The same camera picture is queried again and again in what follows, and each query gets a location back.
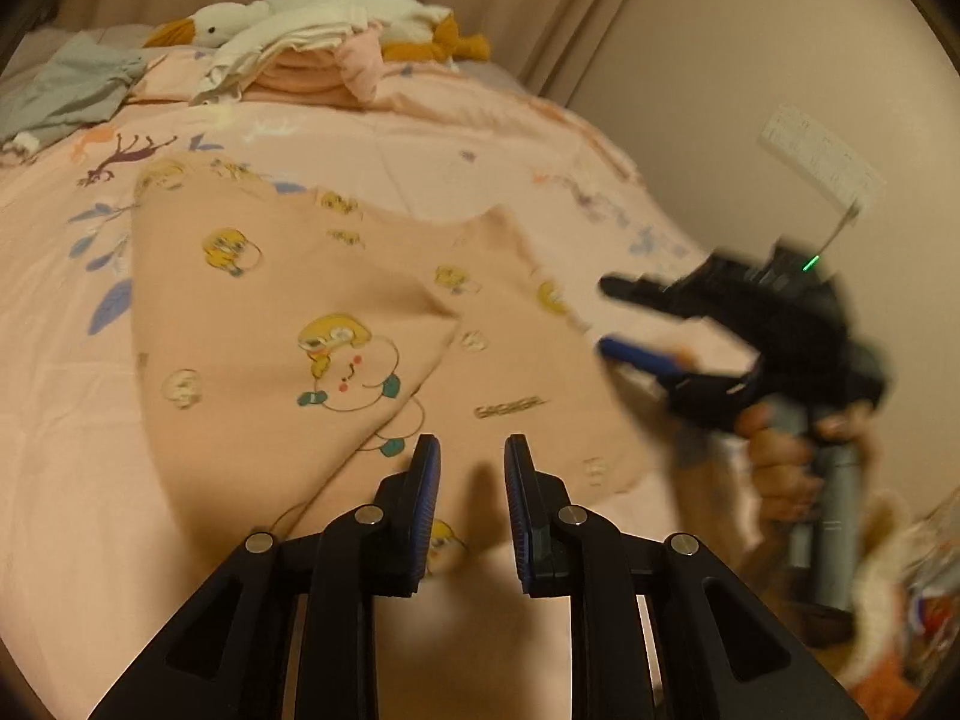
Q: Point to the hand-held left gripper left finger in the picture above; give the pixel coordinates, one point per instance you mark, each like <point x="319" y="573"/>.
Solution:
<point x="427" y="499"/>

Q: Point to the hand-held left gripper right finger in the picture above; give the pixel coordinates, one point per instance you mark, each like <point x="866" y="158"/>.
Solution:
<point x="516" y="499"/>

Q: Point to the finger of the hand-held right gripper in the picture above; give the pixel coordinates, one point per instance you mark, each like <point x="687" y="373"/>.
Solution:
<point x="637" y="356"/>
<point x="637" y="292"/>

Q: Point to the pink duck print shirt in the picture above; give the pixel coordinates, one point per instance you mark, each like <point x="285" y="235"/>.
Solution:
<point x="300" y="277"/>

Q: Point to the person's right forearm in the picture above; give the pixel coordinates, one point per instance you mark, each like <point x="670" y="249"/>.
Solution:
<point x="889" y="562"/>

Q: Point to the person's right hand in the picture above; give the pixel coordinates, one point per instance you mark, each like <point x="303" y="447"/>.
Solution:
<point x="784" y="465"/>

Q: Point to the person's colourful printed clothing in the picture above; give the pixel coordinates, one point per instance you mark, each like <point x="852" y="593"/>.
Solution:
<point x="934" y="604"/>

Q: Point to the pink printed duvet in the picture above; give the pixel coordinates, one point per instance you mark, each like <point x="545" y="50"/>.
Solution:
<point x="60" y="465"/>

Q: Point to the folded pink garment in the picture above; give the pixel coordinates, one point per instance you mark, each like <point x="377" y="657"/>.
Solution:
<point x="315" y="75"/>

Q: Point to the white garment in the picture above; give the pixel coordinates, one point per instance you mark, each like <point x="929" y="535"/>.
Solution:
<point x="255" y="45"/>

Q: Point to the white goose plush toy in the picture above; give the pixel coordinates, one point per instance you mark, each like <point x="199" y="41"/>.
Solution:
<point x="225" y="19"/>

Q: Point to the grey-blue garment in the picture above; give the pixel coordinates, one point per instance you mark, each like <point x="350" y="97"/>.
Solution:
<point x="67" y="90"/>

